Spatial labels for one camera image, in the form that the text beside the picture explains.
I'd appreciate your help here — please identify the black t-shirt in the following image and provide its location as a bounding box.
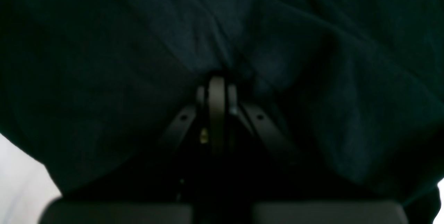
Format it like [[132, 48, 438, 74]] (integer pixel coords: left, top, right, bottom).
[[1, 0, 443, 224]]

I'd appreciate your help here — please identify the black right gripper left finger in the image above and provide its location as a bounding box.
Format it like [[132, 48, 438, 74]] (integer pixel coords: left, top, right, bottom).
[[40, 77, 226, 224]]

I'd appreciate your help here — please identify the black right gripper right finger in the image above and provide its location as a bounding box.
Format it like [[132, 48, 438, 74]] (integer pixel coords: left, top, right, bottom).
[[227, 85, 409, 224]]

